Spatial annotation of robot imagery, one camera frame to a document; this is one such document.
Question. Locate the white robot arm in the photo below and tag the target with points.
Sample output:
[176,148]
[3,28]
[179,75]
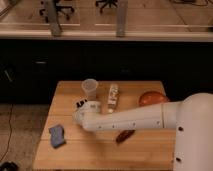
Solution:
[192,119]

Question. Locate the left office chair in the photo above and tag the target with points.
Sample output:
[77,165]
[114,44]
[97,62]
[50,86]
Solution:
[59,8]

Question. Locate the left metal post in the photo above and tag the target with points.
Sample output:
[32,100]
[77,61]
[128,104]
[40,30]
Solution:
[52,17]

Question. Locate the right metal post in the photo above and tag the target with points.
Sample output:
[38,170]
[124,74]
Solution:
[121,17]

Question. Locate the office chair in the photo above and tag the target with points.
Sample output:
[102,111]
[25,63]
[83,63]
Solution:
[59,8]
[105,3]

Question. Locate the black object floor corner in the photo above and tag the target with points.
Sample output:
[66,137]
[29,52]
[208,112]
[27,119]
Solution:
[9,166]

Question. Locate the dark red chili pepper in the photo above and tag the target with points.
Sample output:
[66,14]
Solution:
[124,135]

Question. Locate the right office chair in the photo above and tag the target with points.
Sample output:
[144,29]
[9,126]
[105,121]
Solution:
[105,3]

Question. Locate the clear plastic cup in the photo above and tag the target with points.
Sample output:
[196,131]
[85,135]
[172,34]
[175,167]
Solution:
[89,87]

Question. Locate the metal post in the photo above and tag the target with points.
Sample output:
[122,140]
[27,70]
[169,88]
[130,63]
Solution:
[121,17]
[52,17]

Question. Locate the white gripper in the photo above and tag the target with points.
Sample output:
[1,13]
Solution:
[84,106]

